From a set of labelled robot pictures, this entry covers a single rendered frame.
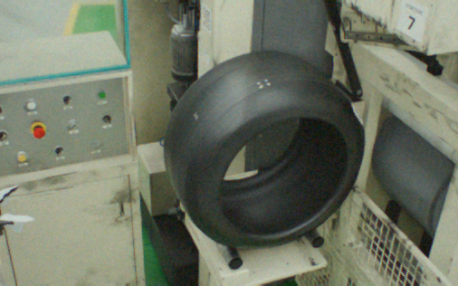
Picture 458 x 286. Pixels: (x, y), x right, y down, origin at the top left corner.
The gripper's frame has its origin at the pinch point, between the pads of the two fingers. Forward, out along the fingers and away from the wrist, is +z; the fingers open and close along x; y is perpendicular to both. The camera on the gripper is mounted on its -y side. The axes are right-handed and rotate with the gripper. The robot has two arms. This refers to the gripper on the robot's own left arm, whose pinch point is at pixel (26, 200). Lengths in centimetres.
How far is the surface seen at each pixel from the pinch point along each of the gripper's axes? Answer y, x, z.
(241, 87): -42, 26, 53
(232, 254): 9, 39, 48
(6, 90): -15.2, -35.8, 6.5
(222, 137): -34, 33, 43
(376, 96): -17, 19, 118
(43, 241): 49, -26, 10
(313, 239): 9, 46, 74
